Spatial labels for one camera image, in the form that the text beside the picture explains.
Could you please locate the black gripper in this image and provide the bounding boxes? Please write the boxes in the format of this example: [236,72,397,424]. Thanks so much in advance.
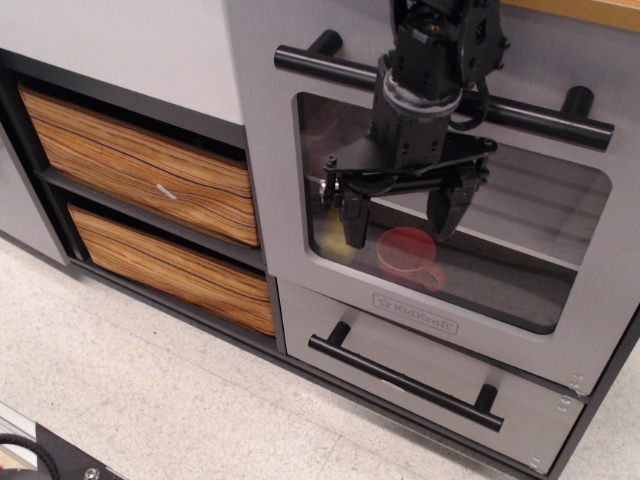
[320,92,497,249]

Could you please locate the grey toy oven door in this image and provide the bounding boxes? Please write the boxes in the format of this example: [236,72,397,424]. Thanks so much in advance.
[226,1,639,396]

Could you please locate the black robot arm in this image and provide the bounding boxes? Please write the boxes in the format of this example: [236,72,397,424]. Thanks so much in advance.
[321,1,509,249]

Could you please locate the grey oven rack shelf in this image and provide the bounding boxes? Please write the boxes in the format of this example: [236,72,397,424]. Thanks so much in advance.
[304,172,614,274]

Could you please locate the grey lower oven drawer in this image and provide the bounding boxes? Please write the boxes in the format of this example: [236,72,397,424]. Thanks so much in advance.
[279,282,585,474]

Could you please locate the red toy cup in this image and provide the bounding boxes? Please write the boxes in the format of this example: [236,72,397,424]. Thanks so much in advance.
[375,227,447,292]

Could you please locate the yellow toy bell pepper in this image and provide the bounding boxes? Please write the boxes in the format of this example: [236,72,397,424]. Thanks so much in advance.
[317,208,355,264]

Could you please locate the lower wood-pattern fabric bin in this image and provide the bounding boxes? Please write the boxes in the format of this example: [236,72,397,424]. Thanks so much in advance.
[68,203,276,337]

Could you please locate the wood-pattern fabric bin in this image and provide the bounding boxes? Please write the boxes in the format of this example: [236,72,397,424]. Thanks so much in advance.
[68,203,276,337]
[18,84,260,248]

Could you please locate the upper wood-pattern fabric bin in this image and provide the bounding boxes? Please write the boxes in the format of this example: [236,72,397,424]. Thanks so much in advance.
[18,84,260,248]

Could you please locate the dark grey toy kitchen cabinet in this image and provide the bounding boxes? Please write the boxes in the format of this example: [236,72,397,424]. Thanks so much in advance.
[1,1,639,479]

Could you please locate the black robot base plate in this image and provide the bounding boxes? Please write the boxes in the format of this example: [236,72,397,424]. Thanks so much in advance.
[35,423,123,480]

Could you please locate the black braided cable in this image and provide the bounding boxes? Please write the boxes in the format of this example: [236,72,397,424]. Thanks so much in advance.
[0,432,56,480]

